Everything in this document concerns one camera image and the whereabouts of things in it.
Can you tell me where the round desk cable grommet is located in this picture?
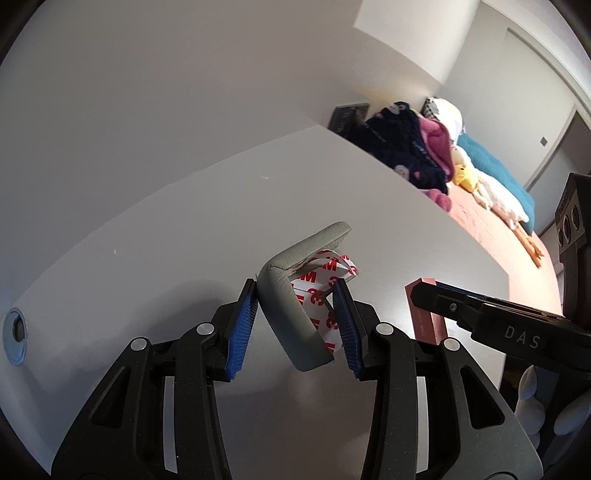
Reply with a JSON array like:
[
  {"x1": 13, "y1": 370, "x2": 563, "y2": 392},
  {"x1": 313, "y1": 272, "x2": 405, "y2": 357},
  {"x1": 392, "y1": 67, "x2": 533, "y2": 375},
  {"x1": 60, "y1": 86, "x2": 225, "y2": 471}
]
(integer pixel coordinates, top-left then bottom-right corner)
[{"x1": 2, "y1": 308, "x2": 27, "y2": 366}]

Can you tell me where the teal long cushion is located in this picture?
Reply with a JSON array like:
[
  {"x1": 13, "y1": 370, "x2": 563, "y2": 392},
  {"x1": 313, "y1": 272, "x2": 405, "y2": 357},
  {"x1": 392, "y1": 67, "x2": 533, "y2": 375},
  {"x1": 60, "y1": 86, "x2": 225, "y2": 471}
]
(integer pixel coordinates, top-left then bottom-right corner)
[{"x1": 457, "y1": 133, "x2": 536, "y2": 235}]

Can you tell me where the yellow plush toy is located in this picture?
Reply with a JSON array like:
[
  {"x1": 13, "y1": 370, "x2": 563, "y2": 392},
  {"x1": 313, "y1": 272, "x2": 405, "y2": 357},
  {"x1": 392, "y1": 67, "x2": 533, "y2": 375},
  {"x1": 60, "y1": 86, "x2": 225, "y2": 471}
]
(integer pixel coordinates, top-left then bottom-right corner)
[{"x1": 453, "y1": 164, "x2": 479, "y2": 193}]

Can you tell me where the white goose plush toy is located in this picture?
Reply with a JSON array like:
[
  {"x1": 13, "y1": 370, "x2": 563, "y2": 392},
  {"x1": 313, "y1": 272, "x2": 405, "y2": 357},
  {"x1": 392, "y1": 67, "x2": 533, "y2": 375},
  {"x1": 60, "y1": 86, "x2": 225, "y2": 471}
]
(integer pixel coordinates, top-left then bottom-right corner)
[{"x1": 472, "y1": 171, "x2": 544, "y2": 268}]

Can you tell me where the navy patterned blanket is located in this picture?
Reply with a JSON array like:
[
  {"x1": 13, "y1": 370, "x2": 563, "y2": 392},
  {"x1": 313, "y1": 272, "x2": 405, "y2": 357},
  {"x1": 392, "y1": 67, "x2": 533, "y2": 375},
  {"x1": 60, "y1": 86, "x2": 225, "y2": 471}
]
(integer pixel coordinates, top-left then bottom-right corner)
[{"x1": 351, "y1": 101, "x2": 448, "y2": 195}]

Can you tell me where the white gloved right hand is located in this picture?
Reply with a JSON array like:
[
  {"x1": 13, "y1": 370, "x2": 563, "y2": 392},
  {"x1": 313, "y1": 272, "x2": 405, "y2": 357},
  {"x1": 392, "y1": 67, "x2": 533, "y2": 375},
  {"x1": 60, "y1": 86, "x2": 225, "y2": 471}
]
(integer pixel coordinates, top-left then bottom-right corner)
[{"x1": 515, "y1": 366, "x2": 590, "y2": 450}]

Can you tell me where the pink rectangular box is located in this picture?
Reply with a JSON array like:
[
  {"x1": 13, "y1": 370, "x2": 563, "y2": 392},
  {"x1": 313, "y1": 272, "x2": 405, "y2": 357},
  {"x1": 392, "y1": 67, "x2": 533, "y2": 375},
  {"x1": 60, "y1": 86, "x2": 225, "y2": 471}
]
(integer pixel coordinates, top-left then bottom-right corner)
[{"x1": 405, "y1": 278, "x2": 448, "y2": 345}]

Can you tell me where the grey foam corner guard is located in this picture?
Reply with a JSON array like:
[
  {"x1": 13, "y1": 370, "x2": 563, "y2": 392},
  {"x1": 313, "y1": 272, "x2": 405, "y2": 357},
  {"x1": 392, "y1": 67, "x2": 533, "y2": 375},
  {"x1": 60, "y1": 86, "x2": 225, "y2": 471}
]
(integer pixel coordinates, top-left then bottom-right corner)
[{"x1": 256, "y1": 221, "x2": 359, "y2": 372}]

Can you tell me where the white checkered pillow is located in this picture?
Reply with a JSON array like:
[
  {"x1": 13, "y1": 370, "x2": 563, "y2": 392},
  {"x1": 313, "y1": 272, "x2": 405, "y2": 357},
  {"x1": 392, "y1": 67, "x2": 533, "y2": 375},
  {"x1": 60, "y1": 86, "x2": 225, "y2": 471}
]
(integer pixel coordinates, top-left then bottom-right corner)
[{"x1": 422, "y1": 97, "x2": 465, "y2": 143}]

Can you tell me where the orange bed sheet mattress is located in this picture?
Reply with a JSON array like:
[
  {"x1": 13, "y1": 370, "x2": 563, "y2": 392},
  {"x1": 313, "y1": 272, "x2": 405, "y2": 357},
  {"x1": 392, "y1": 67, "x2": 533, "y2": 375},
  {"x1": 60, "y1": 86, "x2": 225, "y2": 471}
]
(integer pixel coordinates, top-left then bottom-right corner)
[{"x1": 448, "y1": 184, "x2": 562, "y2": 315}]

